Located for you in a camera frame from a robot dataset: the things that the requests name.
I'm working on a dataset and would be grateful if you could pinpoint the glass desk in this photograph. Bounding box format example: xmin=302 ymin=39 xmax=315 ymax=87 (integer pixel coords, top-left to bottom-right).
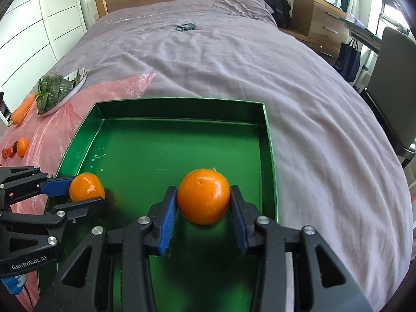
xmin=339 ymin=18 xmax=381 ymax=54

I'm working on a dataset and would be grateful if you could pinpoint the grey office chair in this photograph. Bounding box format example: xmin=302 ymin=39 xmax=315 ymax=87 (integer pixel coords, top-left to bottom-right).
xmin=360 ymin=28 xmax=415 ymax=168

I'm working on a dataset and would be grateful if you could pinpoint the dark small object on bed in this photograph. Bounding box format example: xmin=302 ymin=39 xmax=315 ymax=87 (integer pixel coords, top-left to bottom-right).
xmin=175 ymin=23 xmax=196 ymax=33

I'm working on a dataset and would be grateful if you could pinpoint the green leafy vegetable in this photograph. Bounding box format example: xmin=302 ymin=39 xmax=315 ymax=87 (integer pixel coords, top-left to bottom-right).
xmin=35 ymin=75 xmax=73 ymax=114

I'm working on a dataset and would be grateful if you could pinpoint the black backpack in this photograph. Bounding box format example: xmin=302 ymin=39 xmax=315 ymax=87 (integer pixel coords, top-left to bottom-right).
xmin=264 ymin=0 xmax=291 ymax=28

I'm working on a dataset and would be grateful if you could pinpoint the dark blue bag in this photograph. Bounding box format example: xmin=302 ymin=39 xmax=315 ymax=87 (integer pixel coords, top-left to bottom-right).
xmin=334 ymin=38 xmax=360 ymax=82

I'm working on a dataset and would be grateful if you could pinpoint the pink plastic sheet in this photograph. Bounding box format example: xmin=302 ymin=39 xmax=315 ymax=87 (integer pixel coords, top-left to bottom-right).
xmin=1 ymin=73 xmax=156 ymax=311

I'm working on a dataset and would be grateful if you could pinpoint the silver metal plate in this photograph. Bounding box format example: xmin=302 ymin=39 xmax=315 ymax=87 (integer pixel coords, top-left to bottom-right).
xmin=35 ymin=68 xmax=88 ymax=116

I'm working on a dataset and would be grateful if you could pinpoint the small orange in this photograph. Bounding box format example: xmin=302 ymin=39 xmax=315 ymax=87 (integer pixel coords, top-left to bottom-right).
xmin=68 ymin=173 xmax=105 ymax=202

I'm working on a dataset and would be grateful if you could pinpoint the wooden drawer cabinet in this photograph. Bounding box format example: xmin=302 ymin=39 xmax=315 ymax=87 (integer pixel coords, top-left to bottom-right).
xmin=281 ymin=0 xmax=349 ymax=65

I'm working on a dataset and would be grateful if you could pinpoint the white wardrobe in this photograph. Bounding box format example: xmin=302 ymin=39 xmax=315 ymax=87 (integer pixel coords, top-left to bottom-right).
xmin=0 ymin=0 xmax=88 ymax=89

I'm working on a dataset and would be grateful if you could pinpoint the large orange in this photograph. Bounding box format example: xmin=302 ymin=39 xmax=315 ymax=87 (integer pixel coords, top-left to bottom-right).
xmin=177 ymin=168 xmax=231 ymax=225

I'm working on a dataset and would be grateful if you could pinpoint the orange carrot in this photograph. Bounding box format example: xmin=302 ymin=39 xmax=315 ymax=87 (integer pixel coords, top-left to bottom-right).
xmin=8 ymin=94 xmax=35 ymax=127

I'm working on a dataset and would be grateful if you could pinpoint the red small fruit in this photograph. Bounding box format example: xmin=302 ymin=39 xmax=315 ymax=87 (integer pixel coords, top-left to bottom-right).
xmin=1 ymin=142 xmax=18 ymax=159

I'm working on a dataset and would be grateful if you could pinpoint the green cardboard tray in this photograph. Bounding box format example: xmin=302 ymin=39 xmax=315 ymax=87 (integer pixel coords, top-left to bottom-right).
xmin=57 ymin=98 xmax=277 ymax=311

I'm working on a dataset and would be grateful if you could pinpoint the small orange fruit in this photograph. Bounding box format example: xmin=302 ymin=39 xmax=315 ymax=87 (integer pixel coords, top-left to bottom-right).
xmin=17 ymin=138 xmax=30 ymax=158

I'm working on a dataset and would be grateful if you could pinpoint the blue white gloved hand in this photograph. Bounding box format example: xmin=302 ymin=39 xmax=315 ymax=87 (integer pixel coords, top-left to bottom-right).
xmin=1 ymin=274 xmax=28 ymax=296

